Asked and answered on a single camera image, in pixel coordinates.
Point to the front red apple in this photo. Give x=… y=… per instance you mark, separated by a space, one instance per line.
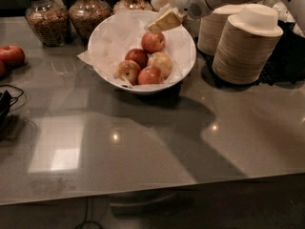
x=151 y=75

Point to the black device with cable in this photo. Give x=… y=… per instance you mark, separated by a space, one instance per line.
x=12 y=99

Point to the right yellow apple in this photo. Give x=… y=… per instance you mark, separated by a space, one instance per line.
x=161 y=61

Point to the white paper liner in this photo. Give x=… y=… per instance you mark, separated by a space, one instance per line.
x=117 y=38

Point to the leftmost glass granola jar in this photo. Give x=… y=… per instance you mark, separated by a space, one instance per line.
x=50 y=22

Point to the front paper bowl stack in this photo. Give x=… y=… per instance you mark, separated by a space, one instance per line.
x=247 y=41

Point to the red apple at edge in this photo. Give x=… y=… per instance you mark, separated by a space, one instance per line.
x=2 y=69

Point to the red apple on table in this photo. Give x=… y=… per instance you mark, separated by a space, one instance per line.
x=12 y=56

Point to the black mat under stacks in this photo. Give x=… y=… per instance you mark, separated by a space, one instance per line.
x=286 y=62

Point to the paper bowl stack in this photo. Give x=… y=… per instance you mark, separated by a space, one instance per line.
x=247 y=41
x=212 y=26

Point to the left yellow red apple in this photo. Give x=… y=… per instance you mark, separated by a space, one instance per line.
x=128 y=70

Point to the white plastic cutlery bundle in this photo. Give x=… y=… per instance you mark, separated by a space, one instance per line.
x=283 y=13

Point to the rear paper bowl stack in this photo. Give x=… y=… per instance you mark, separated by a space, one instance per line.
x=212 y=26

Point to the dark red middle apple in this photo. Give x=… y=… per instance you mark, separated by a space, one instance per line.
x=139 y=56

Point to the glass granola jar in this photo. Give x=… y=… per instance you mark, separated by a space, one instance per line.
x=86 y=15
x=50 y=22

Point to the white ceramic bowl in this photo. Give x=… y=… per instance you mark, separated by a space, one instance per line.
x=105 y=38

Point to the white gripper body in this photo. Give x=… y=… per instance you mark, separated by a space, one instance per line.
x=193 y=9

